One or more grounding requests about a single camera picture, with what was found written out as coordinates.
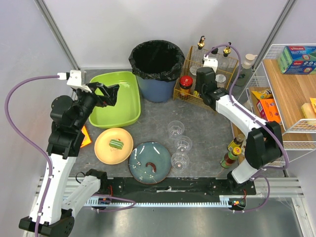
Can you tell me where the black trash bag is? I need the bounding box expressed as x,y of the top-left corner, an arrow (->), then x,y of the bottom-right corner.
128,40 -> 185,82

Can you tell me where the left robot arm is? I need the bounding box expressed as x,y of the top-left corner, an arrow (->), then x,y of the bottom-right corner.
19,82 -> 119,237

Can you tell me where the beige plate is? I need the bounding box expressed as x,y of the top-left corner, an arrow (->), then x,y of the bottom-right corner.
94,128 -> 133,165

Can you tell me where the blue ceramic plate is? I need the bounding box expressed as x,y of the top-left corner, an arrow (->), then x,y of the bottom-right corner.
128,141 -> 171,185

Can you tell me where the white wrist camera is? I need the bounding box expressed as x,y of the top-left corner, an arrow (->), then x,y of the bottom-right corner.
203,55 -> 218,73
57,70 -> 92,93

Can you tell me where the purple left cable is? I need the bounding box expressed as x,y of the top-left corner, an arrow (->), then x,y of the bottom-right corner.
4,75 -> 136,237

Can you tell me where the small brown bottle tan cap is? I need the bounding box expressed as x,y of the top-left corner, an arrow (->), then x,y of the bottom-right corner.
193,90 -> 200,98

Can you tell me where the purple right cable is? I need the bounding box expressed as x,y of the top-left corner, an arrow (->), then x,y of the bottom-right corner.
204,43 -> 290,213

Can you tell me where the black cap glass bottle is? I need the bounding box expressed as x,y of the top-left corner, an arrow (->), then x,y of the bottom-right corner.
211,47 -> 218,55

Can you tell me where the cream pump soap bottle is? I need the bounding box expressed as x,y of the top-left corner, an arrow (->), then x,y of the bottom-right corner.
235,53 -> 257,86

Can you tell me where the yellow snack bag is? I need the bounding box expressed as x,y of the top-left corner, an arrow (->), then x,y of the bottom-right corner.
251,88 -> 273,100

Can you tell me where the blue sponge package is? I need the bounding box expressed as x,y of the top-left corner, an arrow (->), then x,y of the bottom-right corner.
277,45 -> 316,75

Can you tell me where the green plastic basin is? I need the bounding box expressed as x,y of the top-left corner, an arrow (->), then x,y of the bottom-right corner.
89,71 -> 141,129

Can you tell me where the red sausage piece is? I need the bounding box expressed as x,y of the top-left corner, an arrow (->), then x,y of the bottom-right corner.
146,162 -> 157,173

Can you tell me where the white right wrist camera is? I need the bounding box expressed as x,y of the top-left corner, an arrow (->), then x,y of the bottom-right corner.
203,55 -> 218,73

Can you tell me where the yellow sponge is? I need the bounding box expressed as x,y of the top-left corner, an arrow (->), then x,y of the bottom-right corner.
301,98 -> 316,119

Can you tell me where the blue trash bin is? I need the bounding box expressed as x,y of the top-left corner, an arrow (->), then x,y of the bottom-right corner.
136,76 -> 176,103

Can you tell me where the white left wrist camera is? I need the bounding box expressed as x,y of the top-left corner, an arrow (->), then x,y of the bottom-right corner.
57,70 -> 92,93

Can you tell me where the green layered cake slice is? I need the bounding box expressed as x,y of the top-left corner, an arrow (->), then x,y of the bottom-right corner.
109,139 -> 124,150

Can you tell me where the clear glass cup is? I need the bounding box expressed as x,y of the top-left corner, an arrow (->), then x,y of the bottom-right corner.
167,120 -> 185,139
171,152 -> 190,171
174,136 -> 193,153

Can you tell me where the blue label silver lid jar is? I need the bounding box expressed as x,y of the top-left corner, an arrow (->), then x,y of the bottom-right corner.
215,74 -> 226,88

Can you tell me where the white wire shelf rack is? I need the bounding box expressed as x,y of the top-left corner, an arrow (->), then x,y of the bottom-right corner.
238,44 -> 316,154

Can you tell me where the red lid sauce jar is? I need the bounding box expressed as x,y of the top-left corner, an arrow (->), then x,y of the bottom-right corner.
179,76 -> 193,96

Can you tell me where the silver lid spice jar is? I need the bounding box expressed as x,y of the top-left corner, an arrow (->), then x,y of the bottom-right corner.
189,66 -> 199,76

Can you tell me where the black mounting base plate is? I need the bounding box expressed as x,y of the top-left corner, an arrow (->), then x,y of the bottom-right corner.
99,177 -> 256,196

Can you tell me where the glass oil bottle gold spout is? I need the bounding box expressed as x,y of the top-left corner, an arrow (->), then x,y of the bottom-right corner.
221,42 -> 232,72

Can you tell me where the green red sauce bottle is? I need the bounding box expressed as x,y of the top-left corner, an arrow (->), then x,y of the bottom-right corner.
220,147 -> 241,168

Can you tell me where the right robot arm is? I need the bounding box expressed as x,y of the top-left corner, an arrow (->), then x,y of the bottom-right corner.
196,67 -> 286,191

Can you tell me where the yellow wire basket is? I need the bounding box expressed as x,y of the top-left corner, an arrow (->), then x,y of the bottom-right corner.
173,45 -> 238,110

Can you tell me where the orange purple box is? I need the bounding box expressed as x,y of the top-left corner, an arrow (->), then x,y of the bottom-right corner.
256,99 -> 281,124

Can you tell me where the purple cable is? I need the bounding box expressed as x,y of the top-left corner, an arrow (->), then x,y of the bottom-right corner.
4,75 -> 136,237
204,43 -> 290,213

